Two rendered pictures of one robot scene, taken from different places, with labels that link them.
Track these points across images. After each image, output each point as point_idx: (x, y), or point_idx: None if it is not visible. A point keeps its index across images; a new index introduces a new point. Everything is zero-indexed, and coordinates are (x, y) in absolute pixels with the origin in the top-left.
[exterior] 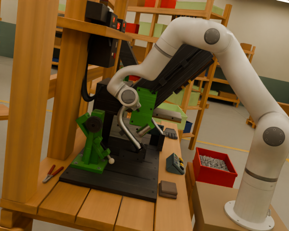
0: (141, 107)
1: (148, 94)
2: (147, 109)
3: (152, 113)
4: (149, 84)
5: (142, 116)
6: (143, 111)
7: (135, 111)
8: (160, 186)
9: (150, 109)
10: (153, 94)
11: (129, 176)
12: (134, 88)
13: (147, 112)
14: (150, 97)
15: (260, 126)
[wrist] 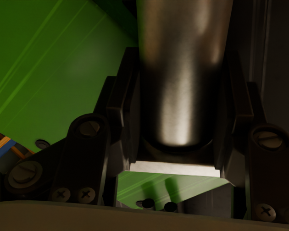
0: (88, 98)
1: (156, 183)
2: (52, 124)
3: (5, 135)
4: (216, 204)
5: None
6: (41, 93)
7: (67, 32)
8: None
9: (38, 140)
10: (139, 200)
11: None
12: (285, 120)
13: (18, 112)
14: (127, 179)
15: None
